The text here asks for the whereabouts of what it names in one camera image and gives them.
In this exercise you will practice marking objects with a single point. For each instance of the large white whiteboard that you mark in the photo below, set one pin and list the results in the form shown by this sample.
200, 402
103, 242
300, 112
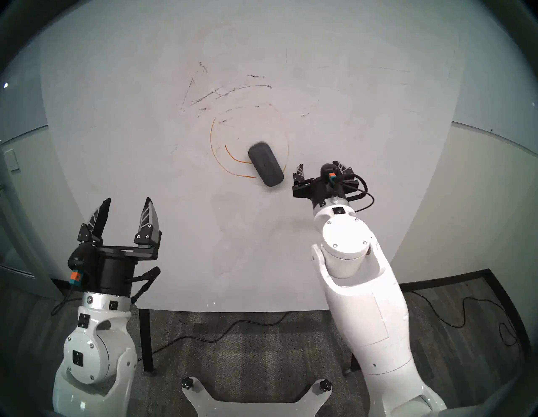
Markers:
126, 126

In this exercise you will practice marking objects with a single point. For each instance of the dark grey whiteboard eraser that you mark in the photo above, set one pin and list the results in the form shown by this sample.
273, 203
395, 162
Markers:
266, 164

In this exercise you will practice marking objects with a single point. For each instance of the glass door with grey frame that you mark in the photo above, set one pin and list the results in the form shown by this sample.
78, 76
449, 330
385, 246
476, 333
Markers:
21, 252

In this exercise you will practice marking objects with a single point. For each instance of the wall glass board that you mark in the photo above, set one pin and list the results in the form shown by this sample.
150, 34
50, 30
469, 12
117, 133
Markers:
21, 105
496, 105

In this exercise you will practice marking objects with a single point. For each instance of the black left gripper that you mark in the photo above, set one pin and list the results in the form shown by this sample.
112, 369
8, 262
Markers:
116, 273

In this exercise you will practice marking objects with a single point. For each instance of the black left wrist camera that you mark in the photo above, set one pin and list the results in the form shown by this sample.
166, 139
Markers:
83, 259

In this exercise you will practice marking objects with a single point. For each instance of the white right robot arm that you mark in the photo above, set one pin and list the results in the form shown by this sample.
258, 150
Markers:
365, 294

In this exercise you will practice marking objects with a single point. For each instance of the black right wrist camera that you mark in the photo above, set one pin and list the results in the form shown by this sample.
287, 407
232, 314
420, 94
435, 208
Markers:
328, 172

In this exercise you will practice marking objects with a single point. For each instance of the black table leg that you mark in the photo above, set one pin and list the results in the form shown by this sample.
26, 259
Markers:
146, 340
356, 365

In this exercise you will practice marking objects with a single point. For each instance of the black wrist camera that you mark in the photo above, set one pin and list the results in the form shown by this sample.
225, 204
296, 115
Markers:
83, 259
328, 172

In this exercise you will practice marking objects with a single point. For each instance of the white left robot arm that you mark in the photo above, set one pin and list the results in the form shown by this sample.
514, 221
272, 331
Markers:
93, 361

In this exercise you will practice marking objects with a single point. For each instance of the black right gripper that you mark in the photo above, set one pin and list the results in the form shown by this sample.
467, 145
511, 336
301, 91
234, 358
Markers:
319, 192

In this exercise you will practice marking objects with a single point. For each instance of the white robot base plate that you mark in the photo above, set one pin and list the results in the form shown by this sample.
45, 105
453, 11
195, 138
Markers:
256, 410

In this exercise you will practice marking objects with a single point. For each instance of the black star knob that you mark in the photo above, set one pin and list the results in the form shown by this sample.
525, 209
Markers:
325, 385
188, 383

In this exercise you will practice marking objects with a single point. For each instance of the white wall light switch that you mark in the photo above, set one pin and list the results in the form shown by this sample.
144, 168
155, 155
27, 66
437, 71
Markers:
11, 160

